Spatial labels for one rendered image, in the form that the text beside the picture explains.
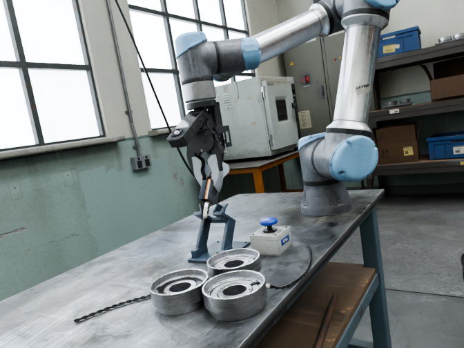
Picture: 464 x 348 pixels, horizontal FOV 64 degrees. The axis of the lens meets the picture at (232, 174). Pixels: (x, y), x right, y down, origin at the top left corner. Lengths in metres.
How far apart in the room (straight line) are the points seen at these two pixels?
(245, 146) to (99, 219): 1.26
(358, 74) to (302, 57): 3.64
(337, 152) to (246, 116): 2.09
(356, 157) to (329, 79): 3.57
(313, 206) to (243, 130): 1.97
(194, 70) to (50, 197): 1.62
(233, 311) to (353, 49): 0.70
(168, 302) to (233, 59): 0.54
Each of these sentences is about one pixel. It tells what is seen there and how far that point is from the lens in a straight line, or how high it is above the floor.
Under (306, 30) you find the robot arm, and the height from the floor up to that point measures 1.32.
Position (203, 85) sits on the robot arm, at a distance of 0.85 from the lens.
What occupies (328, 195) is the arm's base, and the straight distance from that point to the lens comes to 1.09.
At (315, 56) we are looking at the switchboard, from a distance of 4.56.
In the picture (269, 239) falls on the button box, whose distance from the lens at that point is 0.83.
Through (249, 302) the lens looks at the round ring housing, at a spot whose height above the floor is 0.83.
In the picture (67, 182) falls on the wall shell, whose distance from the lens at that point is 2.38.
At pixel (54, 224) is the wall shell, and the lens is 2.34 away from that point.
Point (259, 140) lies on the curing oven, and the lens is 2.94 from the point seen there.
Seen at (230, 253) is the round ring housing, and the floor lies 0.83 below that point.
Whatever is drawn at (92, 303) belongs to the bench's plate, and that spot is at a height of 0.80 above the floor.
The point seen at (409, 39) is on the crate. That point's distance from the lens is 4.08.
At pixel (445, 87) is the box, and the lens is 3.96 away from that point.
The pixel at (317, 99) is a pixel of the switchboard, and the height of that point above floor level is 1.23.
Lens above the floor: 1.10
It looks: 7 degrees down
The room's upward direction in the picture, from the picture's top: 9 degrees counter-clockwise
